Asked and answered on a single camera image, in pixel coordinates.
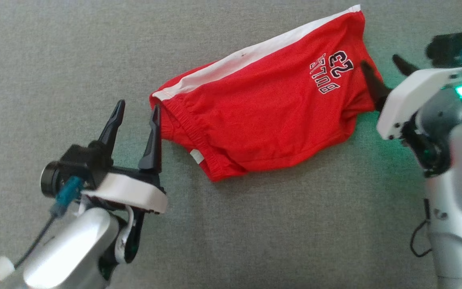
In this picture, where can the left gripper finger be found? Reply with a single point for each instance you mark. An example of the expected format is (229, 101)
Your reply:
(152, 152)
(112, 128)

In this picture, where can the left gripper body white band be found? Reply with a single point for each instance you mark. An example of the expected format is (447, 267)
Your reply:
(134, 192)

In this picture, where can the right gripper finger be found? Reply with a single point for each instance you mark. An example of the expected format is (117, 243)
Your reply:
(377, 90)
(405, 66)

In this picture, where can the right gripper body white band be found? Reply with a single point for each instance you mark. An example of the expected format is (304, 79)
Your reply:
(423, 96)

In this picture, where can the red shorts white side stripe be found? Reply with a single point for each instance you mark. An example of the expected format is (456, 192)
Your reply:
(263, 104)

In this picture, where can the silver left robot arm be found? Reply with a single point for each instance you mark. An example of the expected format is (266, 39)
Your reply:
(70, 249)

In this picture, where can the grey fabric sofa seat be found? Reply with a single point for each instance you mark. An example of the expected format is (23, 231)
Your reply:
(54, 48)

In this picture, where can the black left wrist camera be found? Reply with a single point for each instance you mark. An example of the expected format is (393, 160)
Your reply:
(78, 164)

